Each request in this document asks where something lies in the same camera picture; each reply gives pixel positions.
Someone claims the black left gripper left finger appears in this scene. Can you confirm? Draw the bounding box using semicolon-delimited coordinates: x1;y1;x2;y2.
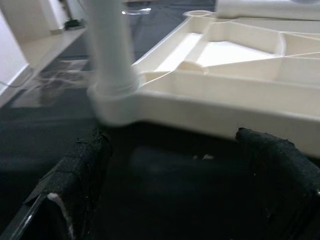
0;128;112;240

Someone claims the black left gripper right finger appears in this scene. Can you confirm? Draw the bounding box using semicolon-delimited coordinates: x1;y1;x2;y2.
236;127;320;240

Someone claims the white plastic table top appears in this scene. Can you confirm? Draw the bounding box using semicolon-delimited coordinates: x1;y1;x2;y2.
86;9;320;161

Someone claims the white plastic table leg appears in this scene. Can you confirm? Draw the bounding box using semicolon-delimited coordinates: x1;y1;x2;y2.
215;0;320;22
86;0;141;93

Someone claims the black tablecloth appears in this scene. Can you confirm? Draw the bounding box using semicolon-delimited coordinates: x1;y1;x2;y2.
0;0;320;240

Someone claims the clear tape cross patch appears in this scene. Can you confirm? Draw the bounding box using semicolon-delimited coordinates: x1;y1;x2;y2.
34;58;93;107

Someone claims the clear tape strip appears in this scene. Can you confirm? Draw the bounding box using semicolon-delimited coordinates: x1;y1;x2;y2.
120;7;153;16

